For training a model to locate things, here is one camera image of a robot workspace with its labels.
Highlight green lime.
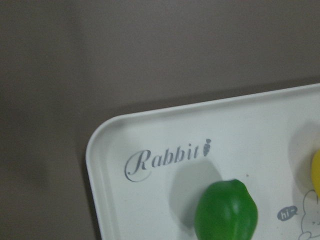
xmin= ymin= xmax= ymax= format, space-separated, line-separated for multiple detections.
xmin=194 ymin=179 xmax=258 ymax=240

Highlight yellow lemon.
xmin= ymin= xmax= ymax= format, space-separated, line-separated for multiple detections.
xmin=311 ymin=150 xmax=320 ymax=198

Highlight white rabbit tray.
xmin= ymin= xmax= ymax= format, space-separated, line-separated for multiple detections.
xmin=85 ymin=84 xmax=320 ymax=240

